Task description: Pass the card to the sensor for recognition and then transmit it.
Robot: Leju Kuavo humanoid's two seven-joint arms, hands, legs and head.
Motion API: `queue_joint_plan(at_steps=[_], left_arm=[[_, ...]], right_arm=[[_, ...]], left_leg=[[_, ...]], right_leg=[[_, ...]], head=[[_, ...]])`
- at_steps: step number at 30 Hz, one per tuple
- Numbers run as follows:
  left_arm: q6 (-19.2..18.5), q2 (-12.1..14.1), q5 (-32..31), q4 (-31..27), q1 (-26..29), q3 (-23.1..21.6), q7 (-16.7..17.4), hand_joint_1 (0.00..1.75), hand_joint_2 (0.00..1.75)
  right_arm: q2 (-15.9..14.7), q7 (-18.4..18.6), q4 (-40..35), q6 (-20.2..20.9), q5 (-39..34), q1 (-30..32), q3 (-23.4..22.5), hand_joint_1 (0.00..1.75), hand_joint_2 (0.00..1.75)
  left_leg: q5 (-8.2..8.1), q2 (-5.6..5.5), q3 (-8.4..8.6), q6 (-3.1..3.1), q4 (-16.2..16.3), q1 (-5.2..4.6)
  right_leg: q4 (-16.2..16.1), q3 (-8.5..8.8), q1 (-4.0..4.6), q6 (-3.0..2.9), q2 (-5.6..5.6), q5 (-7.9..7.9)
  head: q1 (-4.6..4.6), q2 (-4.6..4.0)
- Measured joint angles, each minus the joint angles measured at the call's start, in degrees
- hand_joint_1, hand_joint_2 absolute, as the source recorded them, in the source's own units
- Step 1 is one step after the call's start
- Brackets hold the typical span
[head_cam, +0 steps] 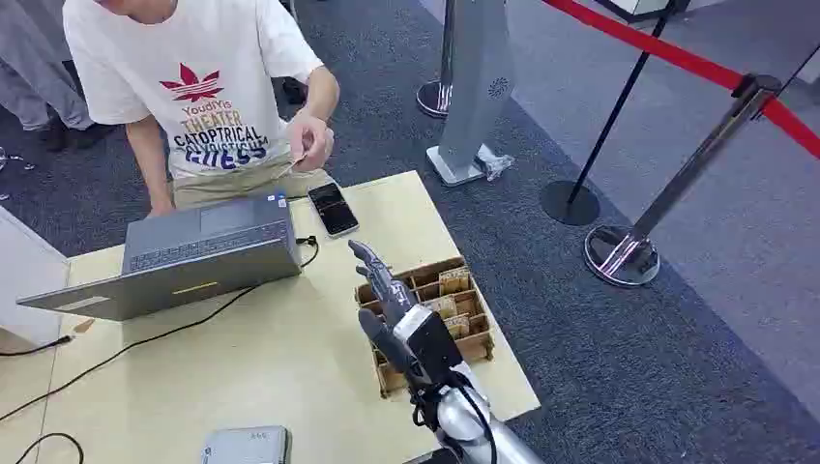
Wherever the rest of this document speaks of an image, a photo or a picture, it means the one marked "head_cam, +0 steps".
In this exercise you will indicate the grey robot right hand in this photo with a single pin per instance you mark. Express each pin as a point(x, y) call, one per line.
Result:
point(387, 288)

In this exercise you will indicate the person's right hand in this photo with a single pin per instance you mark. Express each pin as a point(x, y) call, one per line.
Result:
point(161, 209)

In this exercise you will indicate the person's left hand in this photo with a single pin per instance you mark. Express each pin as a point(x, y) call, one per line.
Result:
point(314, 141)

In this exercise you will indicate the printed brown card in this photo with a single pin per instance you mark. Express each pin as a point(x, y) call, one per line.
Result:
point(293, 165)
point(459, 326)
point(455, 282)
point(443, 307)

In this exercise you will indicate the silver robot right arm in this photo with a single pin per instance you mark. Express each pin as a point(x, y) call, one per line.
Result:
point(468, 423)

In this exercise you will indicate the grey laptop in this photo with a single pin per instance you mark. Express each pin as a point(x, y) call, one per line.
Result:
point(211, 256)

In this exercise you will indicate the black smartphone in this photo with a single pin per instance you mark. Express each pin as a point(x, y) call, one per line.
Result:
point(333, 210)

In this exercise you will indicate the wooden card box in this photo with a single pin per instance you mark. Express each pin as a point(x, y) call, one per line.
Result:
point(477, 346)

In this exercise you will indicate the small brown scrap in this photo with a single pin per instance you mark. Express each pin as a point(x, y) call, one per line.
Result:
point(83, 326)

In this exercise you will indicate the clear plastic wrap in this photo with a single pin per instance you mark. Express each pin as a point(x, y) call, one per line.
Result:
point(496, 163)

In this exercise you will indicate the grey kiosk stand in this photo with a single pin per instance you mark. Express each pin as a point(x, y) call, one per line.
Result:
point(474, 83)

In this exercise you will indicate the standing person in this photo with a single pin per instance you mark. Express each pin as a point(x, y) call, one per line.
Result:
point(25, 64)

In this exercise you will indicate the small grey device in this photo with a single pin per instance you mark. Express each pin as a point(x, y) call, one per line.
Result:
point(246, 446)

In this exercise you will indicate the red barrier belt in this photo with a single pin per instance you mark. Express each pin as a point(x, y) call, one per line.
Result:
point(679, 56)

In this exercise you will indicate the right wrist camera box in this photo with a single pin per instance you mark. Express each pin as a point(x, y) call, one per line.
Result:
point(435, 346)

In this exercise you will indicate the chrome stanchion post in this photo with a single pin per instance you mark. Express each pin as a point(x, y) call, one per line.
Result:
point(435, 96)
point(692, 170)

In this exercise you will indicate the black stanchion post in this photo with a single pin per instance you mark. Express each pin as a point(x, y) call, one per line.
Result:
point(570, 203)

